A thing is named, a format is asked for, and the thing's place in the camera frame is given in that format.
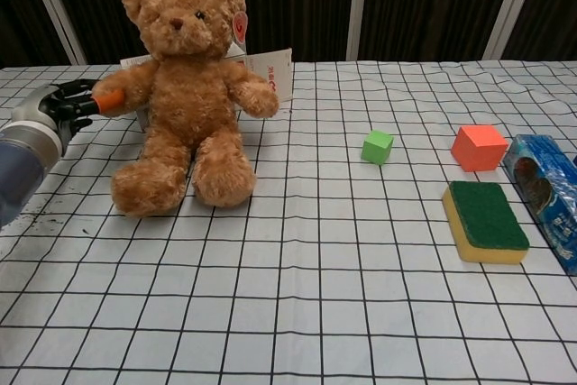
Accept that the green yellow sponge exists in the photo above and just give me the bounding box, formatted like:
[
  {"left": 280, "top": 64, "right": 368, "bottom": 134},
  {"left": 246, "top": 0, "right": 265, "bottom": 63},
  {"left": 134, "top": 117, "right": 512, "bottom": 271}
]
[{"left": 441, "top": 179, "right": 531, "bottom": 266}]

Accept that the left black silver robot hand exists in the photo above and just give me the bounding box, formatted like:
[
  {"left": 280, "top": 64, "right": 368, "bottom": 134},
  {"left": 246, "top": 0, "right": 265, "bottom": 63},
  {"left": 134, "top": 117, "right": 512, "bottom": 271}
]
[{"left": 11, "top": 79, "right": 126, "bottom": 147}]

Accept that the round red hang tag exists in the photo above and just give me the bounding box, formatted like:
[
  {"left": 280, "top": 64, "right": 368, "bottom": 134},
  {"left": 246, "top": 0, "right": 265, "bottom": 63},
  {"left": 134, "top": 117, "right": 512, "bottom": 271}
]
[{"left": 230, "top": 9, "right": 251, "bottom": 46}]

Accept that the white metal frame bar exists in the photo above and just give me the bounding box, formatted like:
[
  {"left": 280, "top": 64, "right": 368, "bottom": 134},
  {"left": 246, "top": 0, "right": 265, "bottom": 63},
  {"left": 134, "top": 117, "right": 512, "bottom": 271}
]
[
  {"left": 21, "top": 0, "right": 87, "bottom": 67},
  {"left": 345, "top": 0, "right": 371, "bottom": 62},
  {"left": 483, "top": 0, "right": 536, "bottom": 62}
]

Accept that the white grid-pattern tablecloth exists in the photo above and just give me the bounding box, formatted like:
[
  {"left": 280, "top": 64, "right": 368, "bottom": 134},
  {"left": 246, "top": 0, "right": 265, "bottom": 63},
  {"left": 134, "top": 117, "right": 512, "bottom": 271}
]
[{"left": 0, "top": 59, "right": 577, "bottom": 385}]

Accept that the green cube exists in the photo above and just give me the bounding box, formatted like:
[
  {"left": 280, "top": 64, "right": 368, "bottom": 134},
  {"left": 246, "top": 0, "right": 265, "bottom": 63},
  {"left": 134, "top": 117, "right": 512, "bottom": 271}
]
[{"left": 360, "top": 129, "right": 395, "bottom": 166}]

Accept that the blue wrapped package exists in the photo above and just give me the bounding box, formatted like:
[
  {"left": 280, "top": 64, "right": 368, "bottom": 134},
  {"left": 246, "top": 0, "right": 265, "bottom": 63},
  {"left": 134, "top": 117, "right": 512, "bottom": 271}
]
[{"left": 502, "top": 133, "right": 577, "bottom": 277}]

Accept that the white cardboard box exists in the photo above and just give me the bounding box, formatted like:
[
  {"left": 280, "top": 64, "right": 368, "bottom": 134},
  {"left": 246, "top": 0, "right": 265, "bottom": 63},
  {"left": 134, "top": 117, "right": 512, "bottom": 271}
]
[{"left": 226, "top": 47, "right": 295, "bottom": 105}]

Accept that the orange cube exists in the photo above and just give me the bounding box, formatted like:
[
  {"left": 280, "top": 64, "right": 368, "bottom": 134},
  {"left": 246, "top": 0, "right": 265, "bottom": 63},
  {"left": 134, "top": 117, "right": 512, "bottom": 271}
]
[{"left": 451, "top": 124, "right": 510, "bottom": 173}]

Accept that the brown teddy bear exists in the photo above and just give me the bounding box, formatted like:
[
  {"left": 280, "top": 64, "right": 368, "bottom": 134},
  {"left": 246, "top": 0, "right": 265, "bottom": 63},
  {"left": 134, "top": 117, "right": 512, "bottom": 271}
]
[{"left": 92, "top": 0, "right": 280, "bottom": 217}]

